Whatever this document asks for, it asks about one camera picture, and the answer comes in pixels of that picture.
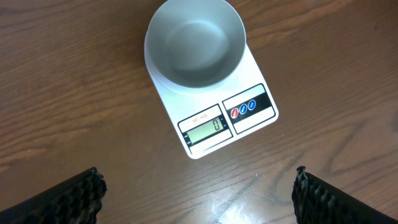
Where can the grey round bowl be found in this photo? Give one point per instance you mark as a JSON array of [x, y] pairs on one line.
[[196, 43]]

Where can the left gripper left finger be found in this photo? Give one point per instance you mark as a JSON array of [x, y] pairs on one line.
[[75, 200]]

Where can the white digital kitchen scale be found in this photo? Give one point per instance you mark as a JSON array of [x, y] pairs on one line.
[[209, 118]]

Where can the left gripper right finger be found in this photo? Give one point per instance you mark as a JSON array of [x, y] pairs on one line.
[[316, 201]]

